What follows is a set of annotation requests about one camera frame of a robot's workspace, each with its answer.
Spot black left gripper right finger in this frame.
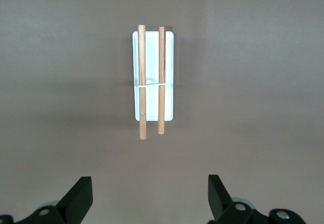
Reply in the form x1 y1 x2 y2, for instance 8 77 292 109
207 174 308 224

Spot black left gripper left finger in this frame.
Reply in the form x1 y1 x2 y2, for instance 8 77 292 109
0 176 94 224

